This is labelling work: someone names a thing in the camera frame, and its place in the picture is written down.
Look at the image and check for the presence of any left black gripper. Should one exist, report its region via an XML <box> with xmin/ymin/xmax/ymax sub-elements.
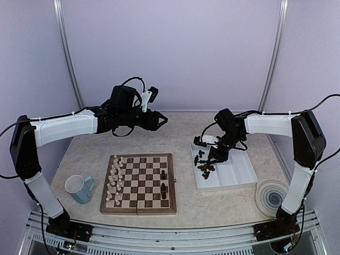
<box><xmin>118</xmin><ymin>108</ymin><xmax>167</xmax><ymax>130</ymax></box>

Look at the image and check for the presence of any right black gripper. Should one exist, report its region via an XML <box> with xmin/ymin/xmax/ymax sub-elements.
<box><xmin>207</xmin><ymin>130</ymin><xmax>244</xmax><ymax>164</ymax></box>

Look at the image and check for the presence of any white plastic tray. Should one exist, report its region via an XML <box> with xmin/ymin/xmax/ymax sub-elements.
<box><xmin>193</xmin><ymin>150</ymin><xmax>258</xmax><ymax>192</ymax></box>

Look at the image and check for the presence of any wooden chess board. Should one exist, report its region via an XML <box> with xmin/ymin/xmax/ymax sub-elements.
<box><xmin>99</xmin><ymin>153</ymin><xmax>177</xmax><ymax>215</ymax></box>

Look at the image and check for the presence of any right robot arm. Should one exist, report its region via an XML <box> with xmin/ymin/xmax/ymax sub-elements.
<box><xmin>194</xmin><ymin>108</ymin><xmax>327</xmax><ymax>236</ymax></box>

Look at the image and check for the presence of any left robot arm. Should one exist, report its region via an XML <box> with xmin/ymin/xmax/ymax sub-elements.
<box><xmin>1</xmin><ymin>85</ymin><xmax>168</xmax><ymax>236</ymax></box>

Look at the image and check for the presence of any pile of dark chess pieces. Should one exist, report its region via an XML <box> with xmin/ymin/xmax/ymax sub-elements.
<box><xmin>193</xmin><ymin>150</ymin><xmax>215</xmax><ymax>180</ymax></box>

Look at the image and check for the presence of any white chess pieces row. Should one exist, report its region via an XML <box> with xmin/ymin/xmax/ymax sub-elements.
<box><xmin>104</xmin><ymin>155</ymin><xmax>125</xmax><ymax>208</ymax></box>

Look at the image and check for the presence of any grey spiral coaster plate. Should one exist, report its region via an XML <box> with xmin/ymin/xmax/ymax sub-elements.
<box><xmin>255</xmin><ymin>180</ymin><xmax>288</xmax><ymax>218</ymax></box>

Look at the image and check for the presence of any light blue mug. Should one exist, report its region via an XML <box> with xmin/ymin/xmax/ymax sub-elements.
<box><xmin>64</xmin><ymin>175</ymin><xmax>95</xmax><ymax>205</ymax></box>

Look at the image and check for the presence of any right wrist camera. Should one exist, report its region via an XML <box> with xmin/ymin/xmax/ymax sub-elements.
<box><xmin>193</xmin><ymin>135</ymin><xmax>219</xmax><ymax>148</ymax></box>

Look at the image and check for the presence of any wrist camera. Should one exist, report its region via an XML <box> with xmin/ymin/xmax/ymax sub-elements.
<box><xmin>141</xmin><ymin>87</ymin><xmax>159</xmax><ymax>113</ymax></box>
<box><xmin>193</xmin><ymin>135</ymin><xmax>219</xmax><ymax>148</ymax></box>

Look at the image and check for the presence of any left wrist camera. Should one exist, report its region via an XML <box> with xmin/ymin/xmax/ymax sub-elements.
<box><xmin>141</xmin><ymin>87</ymin><xmax>159</xmax><ymax>113</ymax></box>

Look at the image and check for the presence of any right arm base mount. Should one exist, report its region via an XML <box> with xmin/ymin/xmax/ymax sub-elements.
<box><xmin>253</xmin><ymin>218</ymin><xmax>300</xmax><ymax>241</ymax></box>

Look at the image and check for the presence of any aluminium front rail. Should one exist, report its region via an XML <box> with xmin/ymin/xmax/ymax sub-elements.
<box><xmin>16</xmin><ymin>210</ymin><xmax>330</xmax><ymax>254</ymax></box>

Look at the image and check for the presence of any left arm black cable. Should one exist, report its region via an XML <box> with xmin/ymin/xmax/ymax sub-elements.
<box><xmin>0</xmin><ymin>122</ymin><xmax>22</xmax><ymax>179</ymax></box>

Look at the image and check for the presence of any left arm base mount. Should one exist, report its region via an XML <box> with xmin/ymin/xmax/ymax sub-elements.
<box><xmin>46</xmin><ymin>221</ymin><xmax>93</xmax><ymax>242</ymax></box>

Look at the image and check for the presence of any left aluminium corner post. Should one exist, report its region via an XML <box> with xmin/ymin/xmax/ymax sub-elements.
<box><xmin>53</xmin><ymin>0</ymin><xmax>84</xmax><ymax>108</ymax></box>

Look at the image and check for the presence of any aluminium corner post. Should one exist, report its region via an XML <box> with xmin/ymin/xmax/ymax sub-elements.
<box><xmin>258</xmin><ymin>0</ymin><xmax>289</xmax><ymax>112</ymax></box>
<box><xmin>53</xmin><ymin>0</ymin><xmax>84</xmax><ymax>108</ymax></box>

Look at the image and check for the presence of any right aluminium corner post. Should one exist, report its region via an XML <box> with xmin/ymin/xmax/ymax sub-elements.
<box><xmin>258</xmin><ymin>0</ymin><xmax>289</xmax><ymax>112</ymax></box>

